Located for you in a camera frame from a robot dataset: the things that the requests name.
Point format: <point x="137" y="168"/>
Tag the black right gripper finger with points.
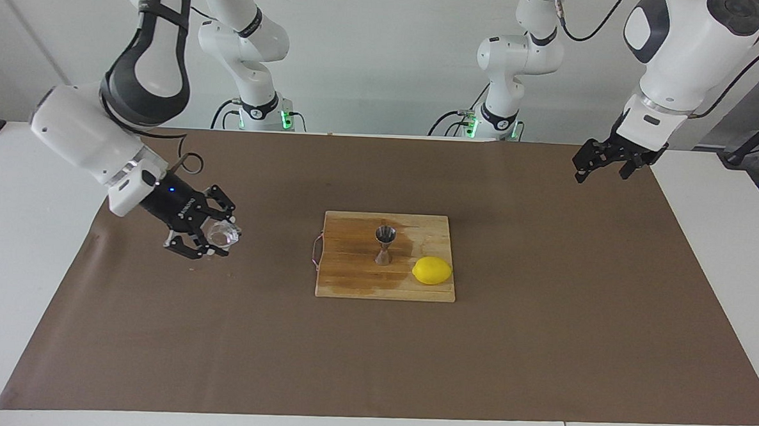
<point x="220" y="201"/>
<point x="189" y="246"/>

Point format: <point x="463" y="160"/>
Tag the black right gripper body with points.
<point x="175" y="207"/>

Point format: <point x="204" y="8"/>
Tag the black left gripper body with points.
<point x="638" y="152"/>

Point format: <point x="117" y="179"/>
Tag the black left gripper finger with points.
<point x="592" y="155"/>
<point x="631" y="167"/>

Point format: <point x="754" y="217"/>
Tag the small clear glass cup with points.
<point x="223" y="235"/>

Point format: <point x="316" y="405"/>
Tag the steel double jigger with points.
<point x="384" y="255"/>

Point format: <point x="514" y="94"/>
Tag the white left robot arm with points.
<point x="687" y="53"/>

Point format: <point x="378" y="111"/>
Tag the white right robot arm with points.
<point x="101" y="130"/>

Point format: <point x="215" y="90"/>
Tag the black stand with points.
<point x="751" y="143"/>

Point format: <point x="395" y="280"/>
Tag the wooden cutting board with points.
<point x="351" y="279"/>

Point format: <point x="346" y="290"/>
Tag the yellow lemon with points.
<point x="432" y="270"/>

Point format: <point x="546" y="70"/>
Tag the brown table mat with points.
<point x="373" y="353"/>

